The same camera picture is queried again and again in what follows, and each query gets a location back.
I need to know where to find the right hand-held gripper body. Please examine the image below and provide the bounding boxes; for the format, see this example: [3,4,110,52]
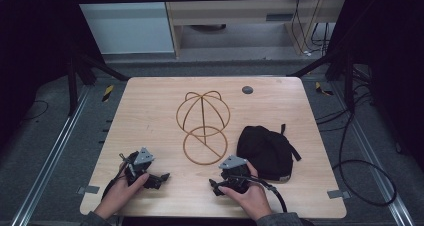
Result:
[218,154,252,194]

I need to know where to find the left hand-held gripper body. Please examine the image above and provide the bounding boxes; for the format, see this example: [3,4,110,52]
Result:
[123,147,156,188]

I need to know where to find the person's right hand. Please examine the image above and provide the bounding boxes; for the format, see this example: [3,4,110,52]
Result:
[217,160,273,222]

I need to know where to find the person's left hand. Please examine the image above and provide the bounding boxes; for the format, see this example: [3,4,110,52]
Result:
[93,171,150,220]

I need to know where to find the black cap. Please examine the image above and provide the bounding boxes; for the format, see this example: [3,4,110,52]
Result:
[236,123,303,184]

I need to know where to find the grey tape piece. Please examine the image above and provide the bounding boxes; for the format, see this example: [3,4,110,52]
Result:
[326,189,352,200]
[76,184,101,196]

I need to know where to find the black yellow striped tape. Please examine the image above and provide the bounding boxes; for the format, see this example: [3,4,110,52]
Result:
[101,84,115,103]
[314,81,335,97]

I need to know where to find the black metal stand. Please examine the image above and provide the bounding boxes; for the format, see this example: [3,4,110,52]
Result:
[287,49,357,114]
[65,50,130,118]

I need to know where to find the white cabinet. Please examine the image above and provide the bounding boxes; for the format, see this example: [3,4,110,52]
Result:
[70,0,177,56]

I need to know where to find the dark curtain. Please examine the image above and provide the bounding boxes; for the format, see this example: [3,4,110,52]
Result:
[324,0,424,174]
[0,0,105,154]

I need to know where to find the light wooden desk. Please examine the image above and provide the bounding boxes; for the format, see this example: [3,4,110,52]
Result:
[161,0,352,59]

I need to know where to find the left hand-held gripper cable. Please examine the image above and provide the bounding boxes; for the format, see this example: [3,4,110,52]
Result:
[101,153,135,201]

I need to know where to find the hand-held gripper cable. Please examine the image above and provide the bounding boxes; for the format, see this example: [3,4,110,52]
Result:
[229,174,289,214]
[101,153,135,201]

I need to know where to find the right hand-held gripper cable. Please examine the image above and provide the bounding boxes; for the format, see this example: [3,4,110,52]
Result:
[229,174,289,214]

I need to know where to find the gold wire hat stand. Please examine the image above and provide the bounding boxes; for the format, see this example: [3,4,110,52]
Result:
[175,90,232,167]

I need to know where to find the metal floor rail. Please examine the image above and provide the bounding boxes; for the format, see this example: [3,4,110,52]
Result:
[329,81,417,226]
[9,85,92,226]

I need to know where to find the black looped floor cable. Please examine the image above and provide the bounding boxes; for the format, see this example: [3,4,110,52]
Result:
[314,82,398,208]

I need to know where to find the thin black floor cable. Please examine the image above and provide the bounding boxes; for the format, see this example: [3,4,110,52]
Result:
[19,99,50,123]

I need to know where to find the hanging black cables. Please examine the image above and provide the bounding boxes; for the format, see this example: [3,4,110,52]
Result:
[290,0,332,58]

